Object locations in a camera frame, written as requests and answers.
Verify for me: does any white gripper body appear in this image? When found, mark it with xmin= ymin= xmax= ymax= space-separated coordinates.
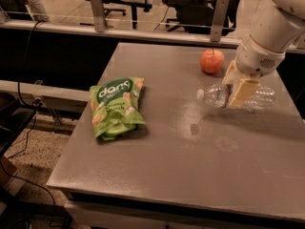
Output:
xmin=235 ymin=35 xmax=285 ymax=76

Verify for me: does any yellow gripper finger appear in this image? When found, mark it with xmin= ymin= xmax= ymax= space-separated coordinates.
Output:
xmin=228 ymin=78 xmax=261 ymax=108
xmin=222 ymin=60 xmax=239 ymax=85

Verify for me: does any clear plastic water bottle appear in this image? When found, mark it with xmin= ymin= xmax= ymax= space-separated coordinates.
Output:
xmin=196 ymin=84 xmax=275 ymax=110

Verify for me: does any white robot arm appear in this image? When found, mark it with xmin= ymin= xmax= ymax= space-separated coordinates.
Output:
xmin=222 ymin=0 xmax=305 ymax=108

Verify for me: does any red apple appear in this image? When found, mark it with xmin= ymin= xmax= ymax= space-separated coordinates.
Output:
xmin=200 ymin=49 xmax=225 ymax=74

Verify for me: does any black office chair right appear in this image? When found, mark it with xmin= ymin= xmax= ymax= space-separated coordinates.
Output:
xmin=162 ymin=0 xmax=240 ymax=36

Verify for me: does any green snack bag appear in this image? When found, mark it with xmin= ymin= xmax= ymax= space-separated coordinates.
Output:
xmin=90 ymin=77 xmax=145 ymax=140

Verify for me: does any person in background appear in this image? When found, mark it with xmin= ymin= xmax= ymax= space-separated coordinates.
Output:
xmin=0 ymin=0 xmax=50 ymax=22

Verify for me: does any right metal barrier bracket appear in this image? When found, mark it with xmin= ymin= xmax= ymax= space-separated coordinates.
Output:
xmin=210 ymin=0 xmax=230 ymax=42

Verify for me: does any metal barrier bracket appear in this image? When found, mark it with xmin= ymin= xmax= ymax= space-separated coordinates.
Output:
xmin=90 ymin=0 xmax=107 ymax=32
xmin=210 ymin=0 xmax=230 ymax=42

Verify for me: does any left metal barrier bracket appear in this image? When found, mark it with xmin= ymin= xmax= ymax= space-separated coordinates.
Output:
xmin=90 ymin=0 xmax=107 ymax=32

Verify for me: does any metal rail shelf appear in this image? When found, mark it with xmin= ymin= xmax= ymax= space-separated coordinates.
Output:
xmin=0 ymin=80 xmax=90 ymax=102

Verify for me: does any black cable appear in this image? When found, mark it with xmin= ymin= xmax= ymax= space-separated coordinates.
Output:
xmin=0 ymin=19 xmax=57 ymax=229

